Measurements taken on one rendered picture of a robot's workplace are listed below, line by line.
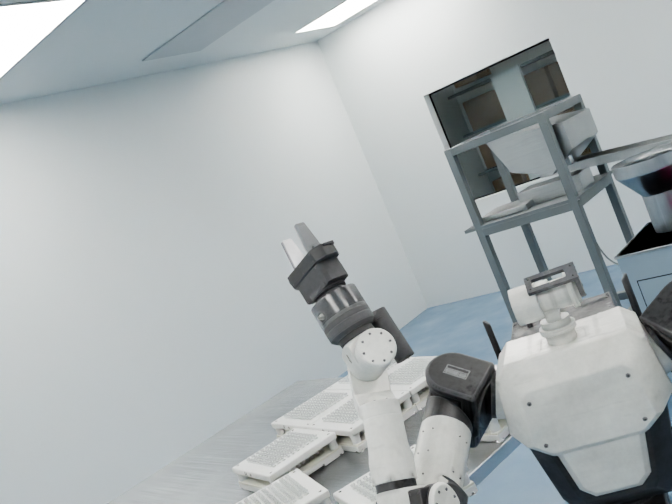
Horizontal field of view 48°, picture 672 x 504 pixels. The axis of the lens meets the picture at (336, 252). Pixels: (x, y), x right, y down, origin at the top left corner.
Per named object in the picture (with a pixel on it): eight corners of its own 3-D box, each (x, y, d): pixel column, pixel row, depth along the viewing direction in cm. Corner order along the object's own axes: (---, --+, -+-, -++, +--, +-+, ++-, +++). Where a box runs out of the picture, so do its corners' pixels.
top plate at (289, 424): (272, 428, 261) (270, 423, 260) (326, 394, 274) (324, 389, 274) (309, 432, 240) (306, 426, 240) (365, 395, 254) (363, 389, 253)
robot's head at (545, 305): (526, 331, 137) (508, 286, 136) (582, 313, 134) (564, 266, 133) (525, 342, 131) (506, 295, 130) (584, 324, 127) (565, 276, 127)
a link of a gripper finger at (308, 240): (304, 223, 134) (322, 251, 133) (290, 227, 132) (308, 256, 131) (308, 218, 133) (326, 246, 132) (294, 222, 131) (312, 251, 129)
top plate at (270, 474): (233, 473, 232) (231, 467, 231) (296, 433, 245) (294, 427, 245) (271, 482, 211) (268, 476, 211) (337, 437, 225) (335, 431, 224)
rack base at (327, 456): (240, 488, 232) (237, 481, 232) (302, 446, 246) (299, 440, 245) (278, 498, 212) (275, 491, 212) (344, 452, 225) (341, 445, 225)
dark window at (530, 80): (470, 203, 724) (426, 93, 713) (471, 202, 724) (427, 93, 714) (602, 159, 636) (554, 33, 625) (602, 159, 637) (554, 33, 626)
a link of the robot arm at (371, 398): (343, 350, 134) (357, 427, 129) (350, 335, 125) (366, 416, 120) (378, 345, 135) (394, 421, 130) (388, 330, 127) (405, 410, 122)
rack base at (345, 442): (315, 446, 241) (312, 440, 240) (371, 408, 254) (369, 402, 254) (359, 452, 220) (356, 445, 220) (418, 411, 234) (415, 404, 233)
